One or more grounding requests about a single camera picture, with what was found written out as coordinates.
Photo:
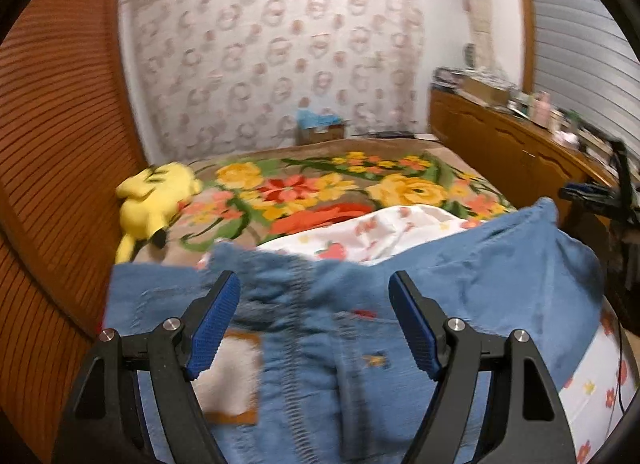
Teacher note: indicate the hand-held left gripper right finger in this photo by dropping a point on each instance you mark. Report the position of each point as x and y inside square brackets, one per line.
[415, 329]

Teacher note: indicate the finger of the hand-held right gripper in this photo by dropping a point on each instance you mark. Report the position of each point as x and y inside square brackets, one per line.
[595, 209]
[580, 190]

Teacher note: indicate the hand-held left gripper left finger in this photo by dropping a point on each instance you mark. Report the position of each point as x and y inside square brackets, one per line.
[215, 329]

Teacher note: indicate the blue denim pants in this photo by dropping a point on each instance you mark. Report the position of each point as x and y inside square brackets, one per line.
[310, 304]

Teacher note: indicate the pink bottle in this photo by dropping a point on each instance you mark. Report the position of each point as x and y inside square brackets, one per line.
[541, 109]

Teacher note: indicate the wooden sideboard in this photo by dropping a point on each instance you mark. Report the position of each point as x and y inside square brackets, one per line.
[500, 144]

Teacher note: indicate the white floral blanket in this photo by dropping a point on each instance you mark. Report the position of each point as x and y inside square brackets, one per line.
[395, 231]

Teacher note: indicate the flat cardboard box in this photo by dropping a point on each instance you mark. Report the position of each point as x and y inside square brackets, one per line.
[485, 90]

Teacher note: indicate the yellow plush toy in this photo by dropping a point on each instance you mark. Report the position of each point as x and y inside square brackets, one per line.
[150, 194]

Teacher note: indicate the grey window shutter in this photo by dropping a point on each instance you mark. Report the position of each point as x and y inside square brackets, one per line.
[575, 29]

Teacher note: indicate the brown floral blanket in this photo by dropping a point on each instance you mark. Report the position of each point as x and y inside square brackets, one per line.
[300, 189]

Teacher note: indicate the beige lace curtain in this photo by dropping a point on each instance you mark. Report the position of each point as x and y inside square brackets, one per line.
[477, 4]

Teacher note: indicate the small cardboard box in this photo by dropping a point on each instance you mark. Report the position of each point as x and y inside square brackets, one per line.
[320, 136]

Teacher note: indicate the ribbed wooden panel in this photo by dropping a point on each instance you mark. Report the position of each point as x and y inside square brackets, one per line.
[55, 144]

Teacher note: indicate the pink circle patterned curtain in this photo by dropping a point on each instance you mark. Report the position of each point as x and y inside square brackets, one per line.
[270, 59]

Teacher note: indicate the wooden window frame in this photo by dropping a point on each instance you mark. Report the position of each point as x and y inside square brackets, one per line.
[524, 19]

